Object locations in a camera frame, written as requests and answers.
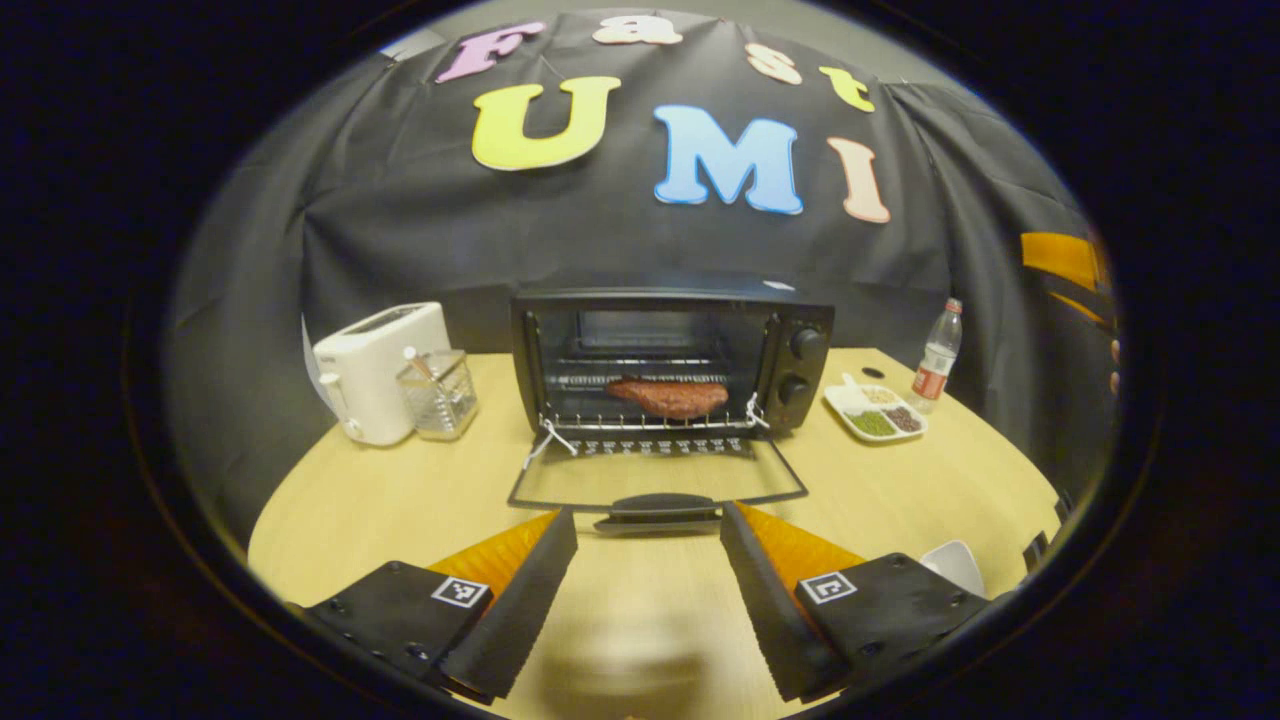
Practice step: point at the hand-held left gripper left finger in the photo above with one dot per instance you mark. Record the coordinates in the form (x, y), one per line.
(520, 615)

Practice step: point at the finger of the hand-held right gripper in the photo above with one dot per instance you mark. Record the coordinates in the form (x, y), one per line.
(1085, 307)
(1060, 258)

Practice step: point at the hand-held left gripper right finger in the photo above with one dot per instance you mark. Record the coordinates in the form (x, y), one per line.
(765, 610)

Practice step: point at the reddish brown meat piece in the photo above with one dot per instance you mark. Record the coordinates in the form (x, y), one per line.
(670, 397)

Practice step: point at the black electric oven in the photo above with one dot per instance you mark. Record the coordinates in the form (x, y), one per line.
(795, 330)

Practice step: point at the clear bottle with red label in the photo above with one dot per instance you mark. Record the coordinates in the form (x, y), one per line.
(936, 370)

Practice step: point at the white rectangular tray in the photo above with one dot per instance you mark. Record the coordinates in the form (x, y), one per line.
(955, 565)

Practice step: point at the white divided dish of beans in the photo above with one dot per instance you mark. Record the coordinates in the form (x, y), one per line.
(875, 415)

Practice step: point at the black chair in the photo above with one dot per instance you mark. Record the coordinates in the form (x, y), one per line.
(1037, 552)

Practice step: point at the white toaster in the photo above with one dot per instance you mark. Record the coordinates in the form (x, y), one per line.
(370, 370)

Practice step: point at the black backdrop cloth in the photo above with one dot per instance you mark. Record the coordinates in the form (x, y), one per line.
(420, 230)

